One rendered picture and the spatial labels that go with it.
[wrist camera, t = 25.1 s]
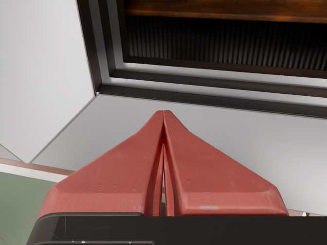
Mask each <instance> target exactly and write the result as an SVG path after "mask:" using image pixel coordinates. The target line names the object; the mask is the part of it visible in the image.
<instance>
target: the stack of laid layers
mask: <svg viewBox="0 0 327 245"><path fill-rule="evenodd" d="M77 1H78V6H79V12H80V16H81V22H82V27H83V32H84V37H85V42H86V48H87V53H88V58H89V63H90V69H91V75H92V80H93V86H94V91H95V96H96V95H97V94H98V93H102V94H111V95H120V96H129V97H138V98H147V99H156V100H165V101H174V102H182V103H192V104H200V105H213V106H221V107H231V108H240V109H248V110H257V111H267V112H275V113H284V114H293V115H302V116H311V117H320V118H327V71H323V70H305V69H292V68H280V67H267V66H254V65H241V64H228V63H216V62H203V61H190V60H178V59H165V58H152V57H139V56H129V50H128V41H127V28H126V18H125V9H124V0H77Z"/></svg>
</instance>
